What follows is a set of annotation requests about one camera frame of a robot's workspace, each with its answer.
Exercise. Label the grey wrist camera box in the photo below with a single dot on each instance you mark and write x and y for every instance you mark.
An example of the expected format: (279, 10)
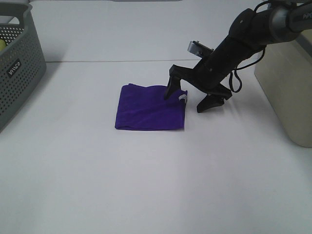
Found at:
(198, 49)

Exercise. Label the yellow-green cloth in basket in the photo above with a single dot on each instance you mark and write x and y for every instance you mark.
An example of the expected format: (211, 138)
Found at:
(2, 44)

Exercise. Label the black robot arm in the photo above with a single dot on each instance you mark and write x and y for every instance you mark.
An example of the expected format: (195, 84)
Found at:
(272, 21)

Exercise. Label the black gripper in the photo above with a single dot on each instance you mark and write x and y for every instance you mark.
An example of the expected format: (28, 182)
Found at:
(209, 72)

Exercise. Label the grey perforated plastic basket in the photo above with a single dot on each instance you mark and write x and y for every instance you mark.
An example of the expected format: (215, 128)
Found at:
(22, 63)

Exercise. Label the beige plastic storage bin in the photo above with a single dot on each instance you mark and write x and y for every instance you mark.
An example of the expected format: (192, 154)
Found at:
(285, 76)

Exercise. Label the purple towel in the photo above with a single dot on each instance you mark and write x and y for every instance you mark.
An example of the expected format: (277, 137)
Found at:
(145, 109)

